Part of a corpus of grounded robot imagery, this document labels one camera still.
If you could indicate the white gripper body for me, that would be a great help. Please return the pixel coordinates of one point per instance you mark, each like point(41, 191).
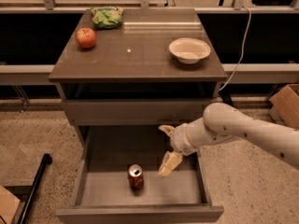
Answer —
point(179, 141)

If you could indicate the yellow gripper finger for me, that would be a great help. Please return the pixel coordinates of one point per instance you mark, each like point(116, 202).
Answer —
point(167, 129)
point(170, 162)

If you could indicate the red coke can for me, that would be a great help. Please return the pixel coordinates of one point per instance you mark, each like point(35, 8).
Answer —
point(135, 177)

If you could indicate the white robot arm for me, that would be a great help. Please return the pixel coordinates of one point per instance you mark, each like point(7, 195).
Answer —
point(222, 123)

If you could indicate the grey drawer cabinet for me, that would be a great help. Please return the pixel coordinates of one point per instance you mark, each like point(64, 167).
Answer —
point(133, 61)

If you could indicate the open grey middle drawer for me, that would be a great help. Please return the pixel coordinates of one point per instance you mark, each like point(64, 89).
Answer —
point(102, 193)

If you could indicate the closed grey top drawer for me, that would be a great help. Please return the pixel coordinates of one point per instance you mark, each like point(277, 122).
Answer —
point(133, 112)

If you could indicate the white paper bowl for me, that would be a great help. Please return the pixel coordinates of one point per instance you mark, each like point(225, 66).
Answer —
point(189, 50)

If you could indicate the cardboard box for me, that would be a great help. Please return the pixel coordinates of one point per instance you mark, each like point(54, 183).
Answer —
point(286, 103)

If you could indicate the red apple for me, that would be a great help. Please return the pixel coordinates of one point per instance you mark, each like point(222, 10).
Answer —
point(86, 38)

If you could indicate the black metal leg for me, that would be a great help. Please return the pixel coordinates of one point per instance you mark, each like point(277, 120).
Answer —
point(46, 160)

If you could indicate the green chip bag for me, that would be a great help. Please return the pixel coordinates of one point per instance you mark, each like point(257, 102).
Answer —
point(107, 17)

